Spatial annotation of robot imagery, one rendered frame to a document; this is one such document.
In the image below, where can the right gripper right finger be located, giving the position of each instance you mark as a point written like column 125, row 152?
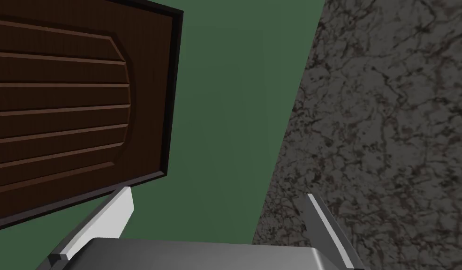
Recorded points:
column 324, row 230

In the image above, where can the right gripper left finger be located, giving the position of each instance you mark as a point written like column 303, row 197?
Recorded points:
column 103, row 219

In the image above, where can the dark brown panelled door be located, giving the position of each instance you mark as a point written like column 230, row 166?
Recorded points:
column 65, row 101

